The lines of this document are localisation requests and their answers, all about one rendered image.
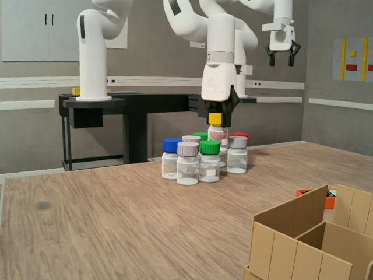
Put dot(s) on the open brown cardboard box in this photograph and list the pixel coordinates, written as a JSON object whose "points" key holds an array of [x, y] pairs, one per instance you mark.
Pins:
{"points": [[328, 251]]}

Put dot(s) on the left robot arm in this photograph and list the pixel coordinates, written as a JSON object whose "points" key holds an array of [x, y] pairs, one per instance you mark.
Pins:
{"points": [[245, 39]]}

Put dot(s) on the orange digital multimeter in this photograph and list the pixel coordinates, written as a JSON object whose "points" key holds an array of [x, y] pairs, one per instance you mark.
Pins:
{"points": [[330, 197]]}

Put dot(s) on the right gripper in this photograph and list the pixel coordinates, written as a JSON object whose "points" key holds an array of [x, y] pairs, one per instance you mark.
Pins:
{"points": [[220, 84]]}

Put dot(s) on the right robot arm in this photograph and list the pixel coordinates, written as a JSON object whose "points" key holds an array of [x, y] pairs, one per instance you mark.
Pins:
{"points": [[94, 26]]}

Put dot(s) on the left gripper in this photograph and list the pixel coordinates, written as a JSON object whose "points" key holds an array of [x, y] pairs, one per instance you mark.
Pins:
{"points": [[282, 41]]}

